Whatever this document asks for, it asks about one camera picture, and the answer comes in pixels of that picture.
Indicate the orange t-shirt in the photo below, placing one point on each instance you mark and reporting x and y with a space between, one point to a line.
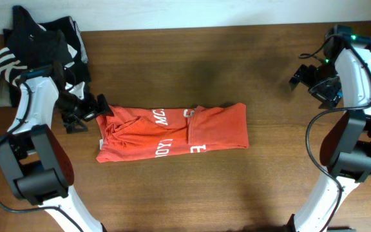
134 133

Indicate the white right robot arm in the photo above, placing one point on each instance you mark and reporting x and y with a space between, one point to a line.
342 83

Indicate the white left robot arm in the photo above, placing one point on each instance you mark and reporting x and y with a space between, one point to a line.
34 164

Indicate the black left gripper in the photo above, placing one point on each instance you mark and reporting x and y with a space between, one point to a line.
89 109

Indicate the black t-shirt white letters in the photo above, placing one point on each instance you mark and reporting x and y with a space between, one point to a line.
30 45

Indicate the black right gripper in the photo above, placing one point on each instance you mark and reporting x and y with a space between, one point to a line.
328 98

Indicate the folded grey garment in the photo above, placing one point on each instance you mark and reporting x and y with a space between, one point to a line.
5 100

